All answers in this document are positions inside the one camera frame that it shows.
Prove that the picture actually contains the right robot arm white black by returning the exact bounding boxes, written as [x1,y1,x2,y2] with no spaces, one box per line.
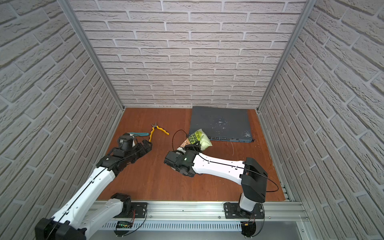
[164,150,268,212]

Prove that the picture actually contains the yellow handled pliers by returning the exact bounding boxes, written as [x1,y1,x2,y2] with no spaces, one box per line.
[148,121,170,143]

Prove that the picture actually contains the aluminium frame post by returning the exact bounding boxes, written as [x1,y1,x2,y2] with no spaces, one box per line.
[257,0,316,114]
[58,0,125,112]

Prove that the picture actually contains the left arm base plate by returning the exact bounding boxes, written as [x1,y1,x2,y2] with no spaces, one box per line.
[117,202,148,219]

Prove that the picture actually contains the right aluminium frame post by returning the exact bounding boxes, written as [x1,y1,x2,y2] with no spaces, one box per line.
[257,0,316,114]

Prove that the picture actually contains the green oats bag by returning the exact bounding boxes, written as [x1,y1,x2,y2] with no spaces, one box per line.
[180,129,213,151]

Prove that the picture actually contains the dark grey network switch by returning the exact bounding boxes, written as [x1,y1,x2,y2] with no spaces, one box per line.
[189,106,253,143]

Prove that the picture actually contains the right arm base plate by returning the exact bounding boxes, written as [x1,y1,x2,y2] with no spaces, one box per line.
[223,202,265,220]

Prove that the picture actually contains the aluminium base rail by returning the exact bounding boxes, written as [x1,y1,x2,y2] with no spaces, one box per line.
[61,200,310,223]

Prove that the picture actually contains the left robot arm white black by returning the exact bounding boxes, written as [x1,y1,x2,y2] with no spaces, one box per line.
[35,133,153,240]

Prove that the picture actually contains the controller board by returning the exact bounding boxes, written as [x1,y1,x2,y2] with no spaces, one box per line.
[241,222,257,238]
[114,221,134,237]

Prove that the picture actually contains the teal handled tool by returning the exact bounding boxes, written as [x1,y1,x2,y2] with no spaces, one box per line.
[128,132,150,137]

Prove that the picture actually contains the left controller board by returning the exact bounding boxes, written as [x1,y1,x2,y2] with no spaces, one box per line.
[114,221,134,237]

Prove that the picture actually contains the left aluminium frame post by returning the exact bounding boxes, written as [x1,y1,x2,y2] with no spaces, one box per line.
[58,0,125,112]

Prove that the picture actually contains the right controller board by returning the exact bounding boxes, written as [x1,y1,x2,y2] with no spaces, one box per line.
[241,222,257,238]

